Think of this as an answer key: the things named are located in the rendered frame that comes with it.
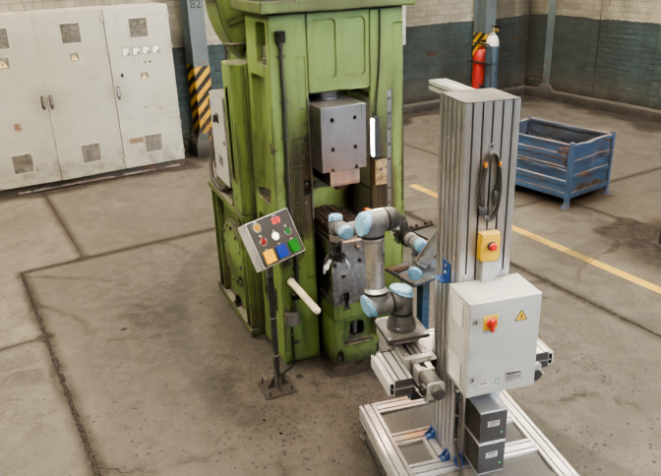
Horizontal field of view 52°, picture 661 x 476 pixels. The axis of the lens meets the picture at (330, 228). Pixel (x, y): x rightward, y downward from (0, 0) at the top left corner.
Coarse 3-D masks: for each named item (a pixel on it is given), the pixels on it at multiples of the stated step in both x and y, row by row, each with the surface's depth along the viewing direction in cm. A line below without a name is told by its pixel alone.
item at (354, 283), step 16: (320, 240) 440; (352, 240) 429; (384, 240) 438; (320, 256) 454; (320, 272) 460; (336, 272) 432; (352, 272) 437; (384, 272) 447; (320, 288) 459; (336, 288) 436; (352, 288) 441; (336, 304) 440
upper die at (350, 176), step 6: (312, 168) 439; (354, 168) 419; (318, 174) 431; (324, 174) 422; (330, 174) 413; (336, 174) 415; (342, 174) 416; (348, 174) 418; (354, 174) 420; (324, 180) 424; (330, 180) 414; (336, 180) 416; (342, 180) 418; (348, 180) 420; (354, 180) 421; (330, 186) 416
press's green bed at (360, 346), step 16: (320, 304) 464; (352, 304) 445; (320, 320) 471; (336, 320) 444; (352, 320) 450; (368, 320) 461; (320, 336) 477; (336, 336) 450; (352, 336) 460; (368, 336) 465; (336, 352) 454; (352, 352) 459; (368, 352) 465
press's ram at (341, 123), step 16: (320, 112) 397; (336, 112) 401; (352, 112) 405; (320, 128) 401; (336, 128) 404; (352, 128) 409; (320, 144) 405; (336, 144) 408; (352, 144) 412; (320, 160) 410; (336, 160) 412; (352, 160) 416
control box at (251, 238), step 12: (264, 216) 393; (288, 216) 404; (240, 228) 386; (252, 228) 385; (264, 228) 390; (276, 228) 396; (252, 240) 382; (276, 240) 393; (288, 240) 399; (300, 240) 405; (252, 252) 385; (276, 252) 391; (300, 252) 403; (264, 264) 383
